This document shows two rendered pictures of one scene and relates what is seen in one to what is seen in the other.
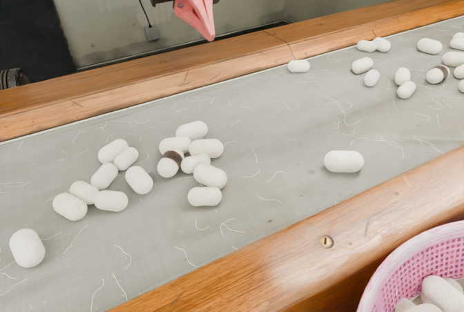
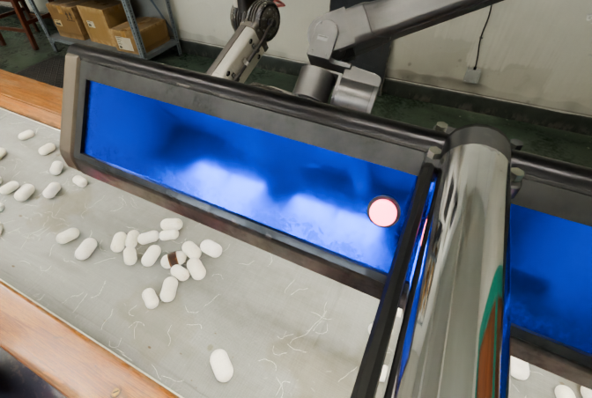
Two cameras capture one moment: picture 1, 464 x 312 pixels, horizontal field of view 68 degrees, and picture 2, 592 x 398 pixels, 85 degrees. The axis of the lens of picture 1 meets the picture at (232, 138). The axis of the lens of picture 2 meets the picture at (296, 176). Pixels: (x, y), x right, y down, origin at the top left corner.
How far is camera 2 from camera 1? 42 cm
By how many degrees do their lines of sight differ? 39
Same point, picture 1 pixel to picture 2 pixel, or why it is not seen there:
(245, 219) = (145, 332)
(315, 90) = (332, 291)
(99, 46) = (415, 67)
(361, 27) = not seen: hidden behind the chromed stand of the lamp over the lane
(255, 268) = (85, 363)
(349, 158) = (216, 368)
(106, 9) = (441, 36)
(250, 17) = not seen: outside the picture
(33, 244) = (82, 251)
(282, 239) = (111, 364)
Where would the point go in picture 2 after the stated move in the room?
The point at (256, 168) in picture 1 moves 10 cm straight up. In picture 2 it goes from (197, 309) to (181, 271)
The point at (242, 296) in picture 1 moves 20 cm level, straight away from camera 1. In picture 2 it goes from (64, 367) to (214, 268)
